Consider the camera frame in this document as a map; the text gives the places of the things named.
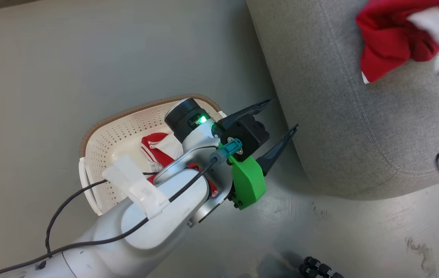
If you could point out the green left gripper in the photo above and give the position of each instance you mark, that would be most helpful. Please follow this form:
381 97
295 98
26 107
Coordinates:
247 181

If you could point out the red garment wide white stripe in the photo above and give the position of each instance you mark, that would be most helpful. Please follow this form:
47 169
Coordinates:
385 42

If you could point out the red garment white panel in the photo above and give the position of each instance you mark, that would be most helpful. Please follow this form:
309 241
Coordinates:
157 144

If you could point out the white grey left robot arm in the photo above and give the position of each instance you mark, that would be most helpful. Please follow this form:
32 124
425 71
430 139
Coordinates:
157 224

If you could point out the cream perforated laundry basket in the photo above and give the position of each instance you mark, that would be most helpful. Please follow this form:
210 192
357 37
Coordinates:
107 135

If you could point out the grey fabric sofa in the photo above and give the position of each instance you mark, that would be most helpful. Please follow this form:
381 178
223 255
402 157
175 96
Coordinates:
350 127

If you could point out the white tape strip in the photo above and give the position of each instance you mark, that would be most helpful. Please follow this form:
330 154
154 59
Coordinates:
138 189

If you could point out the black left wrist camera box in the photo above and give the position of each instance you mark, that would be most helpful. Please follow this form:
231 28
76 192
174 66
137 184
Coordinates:
248 133

